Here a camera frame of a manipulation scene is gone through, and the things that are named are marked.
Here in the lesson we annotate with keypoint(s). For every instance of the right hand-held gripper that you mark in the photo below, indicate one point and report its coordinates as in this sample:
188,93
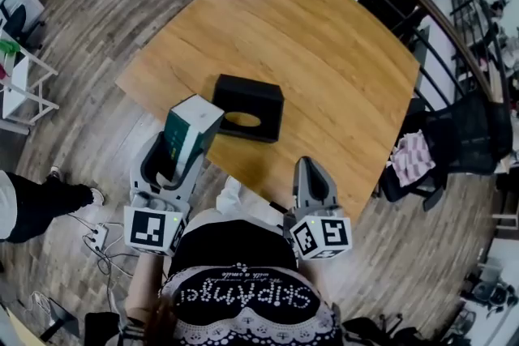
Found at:
320,235

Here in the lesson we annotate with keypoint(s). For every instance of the person's left forearm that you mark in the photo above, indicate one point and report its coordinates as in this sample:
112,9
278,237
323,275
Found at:
142,287

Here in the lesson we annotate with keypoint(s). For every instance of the black mesh office chair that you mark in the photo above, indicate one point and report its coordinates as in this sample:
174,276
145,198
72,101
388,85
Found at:
466,133

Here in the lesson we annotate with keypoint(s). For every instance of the black printed shirt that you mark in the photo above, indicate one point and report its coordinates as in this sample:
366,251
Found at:
243,247

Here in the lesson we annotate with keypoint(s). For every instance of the black flat stand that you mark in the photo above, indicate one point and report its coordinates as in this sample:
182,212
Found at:
61,316

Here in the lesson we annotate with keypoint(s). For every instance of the white power strip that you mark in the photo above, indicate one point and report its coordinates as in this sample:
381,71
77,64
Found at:
99,237

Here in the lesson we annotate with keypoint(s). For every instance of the black box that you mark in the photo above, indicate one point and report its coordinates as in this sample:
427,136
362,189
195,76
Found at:
247,97

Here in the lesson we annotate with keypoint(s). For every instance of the green cloth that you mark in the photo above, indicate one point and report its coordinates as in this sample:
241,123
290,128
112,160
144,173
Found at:
8,46

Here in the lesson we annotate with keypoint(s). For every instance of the dark metal railing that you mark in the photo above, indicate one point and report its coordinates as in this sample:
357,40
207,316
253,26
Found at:
446,24

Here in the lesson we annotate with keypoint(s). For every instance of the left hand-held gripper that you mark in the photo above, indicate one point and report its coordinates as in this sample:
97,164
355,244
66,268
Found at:
150,231

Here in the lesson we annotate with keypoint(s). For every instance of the black bag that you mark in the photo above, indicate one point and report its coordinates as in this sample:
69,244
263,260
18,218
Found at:
101,330

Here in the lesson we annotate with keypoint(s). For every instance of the person's white trousers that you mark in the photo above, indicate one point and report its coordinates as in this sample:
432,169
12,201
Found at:
243,202

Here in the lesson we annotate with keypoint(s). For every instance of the pink checked cloth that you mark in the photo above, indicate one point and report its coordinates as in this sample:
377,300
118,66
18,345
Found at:
413,158

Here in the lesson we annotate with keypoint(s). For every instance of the red cloth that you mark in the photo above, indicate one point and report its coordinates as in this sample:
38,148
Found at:
3,72

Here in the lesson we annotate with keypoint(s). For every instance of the green and white box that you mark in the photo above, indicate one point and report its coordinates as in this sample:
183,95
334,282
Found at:
194,117

